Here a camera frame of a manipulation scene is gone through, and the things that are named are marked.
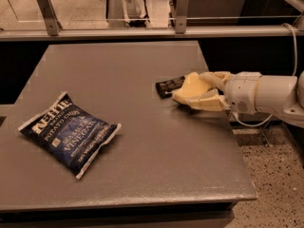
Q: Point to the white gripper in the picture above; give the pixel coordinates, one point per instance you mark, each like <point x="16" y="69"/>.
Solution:
<point x="241" y="91"/>

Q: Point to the yellow sponge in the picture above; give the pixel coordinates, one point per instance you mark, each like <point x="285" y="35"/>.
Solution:
<point x="193" y="86"/>

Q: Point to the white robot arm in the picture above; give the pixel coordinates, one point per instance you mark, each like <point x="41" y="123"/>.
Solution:
<point x="279" y="96"/>

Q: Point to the black rxbar chocolate wrapper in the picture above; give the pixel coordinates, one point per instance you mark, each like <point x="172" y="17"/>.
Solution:
<point x="166" y="88"/>

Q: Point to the blue Kettle chips bag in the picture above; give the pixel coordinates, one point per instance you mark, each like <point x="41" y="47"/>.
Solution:
<point x="71" y="135"/>

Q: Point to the metal railing with glass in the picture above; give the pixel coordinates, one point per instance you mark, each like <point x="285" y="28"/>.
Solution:
<point x="150" y="33"/>

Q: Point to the right metal railing bracket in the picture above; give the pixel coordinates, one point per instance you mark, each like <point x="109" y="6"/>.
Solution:
<point x="181" y="8"/>

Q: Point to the metal railing bracket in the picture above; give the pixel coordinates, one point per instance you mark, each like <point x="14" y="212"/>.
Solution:
<point x="52" y="23"/>
<point x="181" y="8"/>

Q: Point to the left metal railing bracket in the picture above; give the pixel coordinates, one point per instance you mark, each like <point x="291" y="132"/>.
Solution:
<point x="52" y="23"/>

